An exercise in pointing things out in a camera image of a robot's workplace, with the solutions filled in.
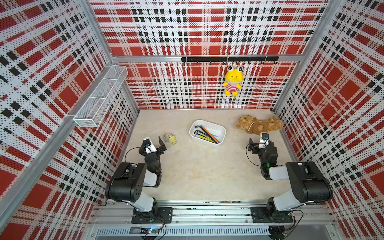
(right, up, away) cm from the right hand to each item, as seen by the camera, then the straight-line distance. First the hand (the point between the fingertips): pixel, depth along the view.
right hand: (259, 138), depth 92 cm
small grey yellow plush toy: (-58, 0, +7) cm, 59 cm away
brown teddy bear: (-3, +9, +9) cm, 13 cm away
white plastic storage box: (-29, +6, +15) cm, 33 cm away
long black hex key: (-33, +1, +12) cm, 35 cm away
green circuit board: (-63, -42, -22) cm, 79 cm away
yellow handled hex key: (-34, -1, +11) cm, 36 cm away
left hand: (-65, 0, -4) cm, 65 cm away
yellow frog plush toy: (-16, +38, -1) cm, 42 cm away
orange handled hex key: (-33, +4, +15) cm, 36 cm away
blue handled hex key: (-27, +1, +12) cm, 30 cm away
